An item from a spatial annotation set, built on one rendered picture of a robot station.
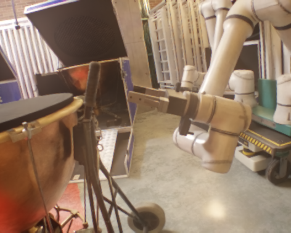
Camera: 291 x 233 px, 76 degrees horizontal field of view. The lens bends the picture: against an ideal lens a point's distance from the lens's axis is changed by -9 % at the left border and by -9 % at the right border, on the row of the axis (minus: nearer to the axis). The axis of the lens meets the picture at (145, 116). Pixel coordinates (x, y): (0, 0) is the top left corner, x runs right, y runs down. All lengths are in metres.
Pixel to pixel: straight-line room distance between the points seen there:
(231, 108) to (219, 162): 0.15
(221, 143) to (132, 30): 3.14
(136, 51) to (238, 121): 3.06
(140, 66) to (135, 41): 0.43
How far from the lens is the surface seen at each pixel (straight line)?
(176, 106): 0.54
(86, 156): 0.65
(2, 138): 0.50
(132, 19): 3.62
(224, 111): 0.59
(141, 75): 3.56
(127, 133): 2.37
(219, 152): 0.61
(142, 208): 1.08
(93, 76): 0.60
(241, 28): 0.85
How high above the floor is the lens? 0.87
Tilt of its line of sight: 15 degrees down
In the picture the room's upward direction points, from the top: 9 degrees counter-clockwise
